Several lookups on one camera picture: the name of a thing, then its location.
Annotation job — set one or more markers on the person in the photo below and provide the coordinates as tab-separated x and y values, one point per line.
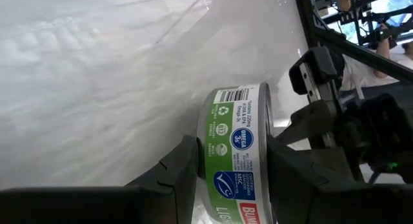
382	56

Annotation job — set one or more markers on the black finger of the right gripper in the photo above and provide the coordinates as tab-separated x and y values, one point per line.
311	120

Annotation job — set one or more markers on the silver-lid green-label tuna can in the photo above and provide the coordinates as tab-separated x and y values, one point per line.
235	146

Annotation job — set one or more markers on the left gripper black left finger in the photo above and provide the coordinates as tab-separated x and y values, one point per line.
180	172

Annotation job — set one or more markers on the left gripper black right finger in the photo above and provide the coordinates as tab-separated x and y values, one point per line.
297	191

